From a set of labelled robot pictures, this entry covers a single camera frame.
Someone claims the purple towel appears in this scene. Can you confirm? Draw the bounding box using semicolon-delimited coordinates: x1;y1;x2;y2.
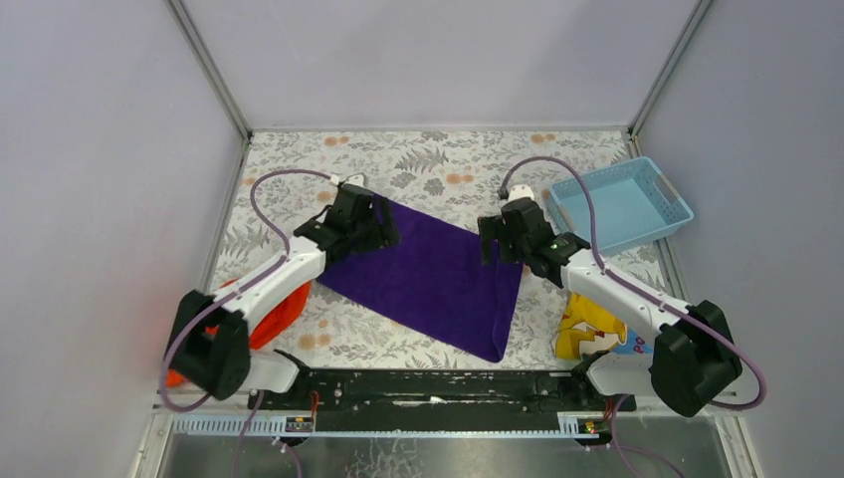
317;203;523;362

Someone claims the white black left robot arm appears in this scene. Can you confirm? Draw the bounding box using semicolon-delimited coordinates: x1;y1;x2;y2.
163;182;400;400

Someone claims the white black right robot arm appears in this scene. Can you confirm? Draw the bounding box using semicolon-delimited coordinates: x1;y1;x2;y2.
478;197;743;417

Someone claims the floral patterned table mat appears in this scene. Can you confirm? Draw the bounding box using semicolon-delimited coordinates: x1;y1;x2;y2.
210;130;631;369

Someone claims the yellow blue Pokemon towel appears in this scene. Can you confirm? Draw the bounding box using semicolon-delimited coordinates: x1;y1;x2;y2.
551;293;653;360

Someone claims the light blue plastic basket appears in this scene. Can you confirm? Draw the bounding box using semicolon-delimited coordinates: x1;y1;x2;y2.
545;156;694;256

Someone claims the orange towel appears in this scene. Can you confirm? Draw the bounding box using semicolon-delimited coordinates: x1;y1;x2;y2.
164;278;313;389

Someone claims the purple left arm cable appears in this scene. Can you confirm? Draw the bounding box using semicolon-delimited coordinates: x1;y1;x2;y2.
157;168;340;414

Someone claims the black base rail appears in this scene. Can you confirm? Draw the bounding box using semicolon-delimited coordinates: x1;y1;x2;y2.
249;368;621;424

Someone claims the white slotted cable duct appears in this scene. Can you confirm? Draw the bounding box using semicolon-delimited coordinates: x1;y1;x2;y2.
172;414;604;440

